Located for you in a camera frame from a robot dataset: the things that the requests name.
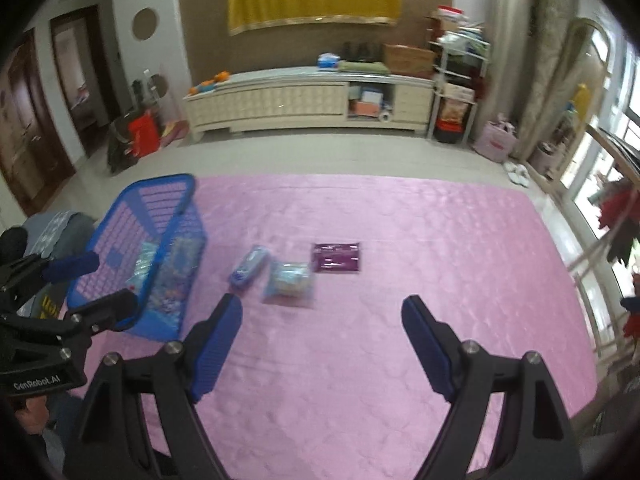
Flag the blue plastic basket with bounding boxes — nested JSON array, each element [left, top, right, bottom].
[[66, 174, 207, 342]]

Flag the large light blue snack bag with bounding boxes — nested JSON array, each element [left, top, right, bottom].
[[126, 236, 203, 326]]

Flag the small light blue snack bag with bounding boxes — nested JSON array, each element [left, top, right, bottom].
[[264, 260, 314, 307]]

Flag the grey embroidered cushion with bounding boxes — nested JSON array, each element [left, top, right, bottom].
[[17, 210, 94, 318]]

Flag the purple tube snack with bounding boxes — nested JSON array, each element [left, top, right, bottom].
[[229, 245, 270, 290]]

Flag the red bag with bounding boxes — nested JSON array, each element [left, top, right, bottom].
[[128, 110, 160, 158]]

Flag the pink quilted table cover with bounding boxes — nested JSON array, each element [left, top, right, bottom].
[[186, 176, 597, 479]]

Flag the dark purple snack packet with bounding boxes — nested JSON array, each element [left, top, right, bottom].
[[311, 243, 360, 272]]

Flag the oranges on cabinet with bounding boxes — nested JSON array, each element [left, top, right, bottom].
[[189, 70, 231, 96]]

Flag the white slippers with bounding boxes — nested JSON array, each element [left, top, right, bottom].
[[502, 162, 530, 188]]

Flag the cream TV cabinet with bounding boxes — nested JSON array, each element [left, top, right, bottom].
[[183, 66, 434, 140]]

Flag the pink shopping bag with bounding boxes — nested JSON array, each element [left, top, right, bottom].
[[473, 122, 518, 164]]

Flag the wooden clothes rack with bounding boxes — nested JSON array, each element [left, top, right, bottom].
[[567, 126, 639, 362]]

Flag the tissue pack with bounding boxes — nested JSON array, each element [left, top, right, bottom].
[[317, 52, 341, 70]]

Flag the green folded cloth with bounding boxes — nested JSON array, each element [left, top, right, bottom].
[[337, 60, 390, 76]]

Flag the cardboard box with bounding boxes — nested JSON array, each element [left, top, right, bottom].
[[383, 44, 435, 79]]

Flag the white metal shelf rack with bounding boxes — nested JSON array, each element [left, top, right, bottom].
[[427, 16, 490, 145]]

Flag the white air conditioner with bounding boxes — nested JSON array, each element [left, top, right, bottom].
[[476, 0, 534, 128]]

